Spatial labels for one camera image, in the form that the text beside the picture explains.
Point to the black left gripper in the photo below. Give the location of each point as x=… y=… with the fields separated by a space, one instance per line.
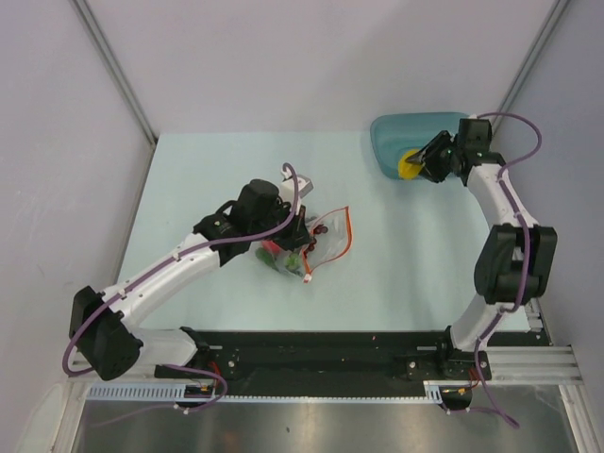
x=297 y=235

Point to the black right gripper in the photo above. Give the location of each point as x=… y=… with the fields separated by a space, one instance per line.
x=442 y=141

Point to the yellow fake lemon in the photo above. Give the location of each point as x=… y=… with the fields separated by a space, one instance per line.
x=408 y=170

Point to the clear zip top bag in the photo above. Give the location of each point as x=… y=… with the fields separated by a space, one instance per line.
x=331 y=246

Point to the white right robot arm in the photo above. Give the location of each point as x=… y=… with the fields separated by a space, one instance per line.
x=515 y=262

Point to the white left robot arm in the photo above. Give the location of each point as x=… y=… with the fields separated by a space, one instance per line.
x=105 y=327

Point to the dark fake grapes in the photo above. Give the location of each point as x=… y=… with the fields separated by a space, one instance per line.
x=319 y=230

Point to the green fake vegetable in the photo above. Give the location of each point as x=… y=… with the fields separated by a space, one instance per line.
x=284 y=262

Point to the red fake tomato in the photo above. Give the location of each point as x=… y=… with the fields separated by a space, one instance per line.
x=270 y=247

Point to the teal plastic tub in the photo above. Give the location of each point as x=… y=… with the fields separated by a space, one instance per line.
x=393 y=135

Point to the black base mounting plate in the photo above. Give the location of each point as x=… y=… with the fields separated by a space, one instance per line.
x=329 y=364

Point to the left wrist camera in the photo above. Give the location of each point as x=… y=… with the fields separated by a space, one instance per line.
x=286 y=187

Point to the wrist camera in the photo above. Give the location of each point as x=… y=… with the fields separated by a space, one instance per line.
x=286 y=187
x=474 y=135

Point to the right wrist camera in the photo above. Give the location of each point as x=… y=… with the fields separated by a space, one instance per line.
x=474 y=135

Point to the aluminium frame post right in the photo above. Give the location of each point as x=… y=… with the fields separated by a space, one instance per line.
x=521 y=39

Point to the aluminium frame post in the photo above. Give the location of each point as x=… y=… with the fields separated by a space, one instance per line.
x=521 y=39
x=100 y=41

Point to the white slotted cable duct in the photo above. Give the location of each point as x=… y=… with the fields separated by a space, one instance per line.
x=189 y=393

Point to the aluminium frame post left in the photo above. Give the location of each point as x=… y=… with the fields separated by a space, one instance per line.
x=100 y=41

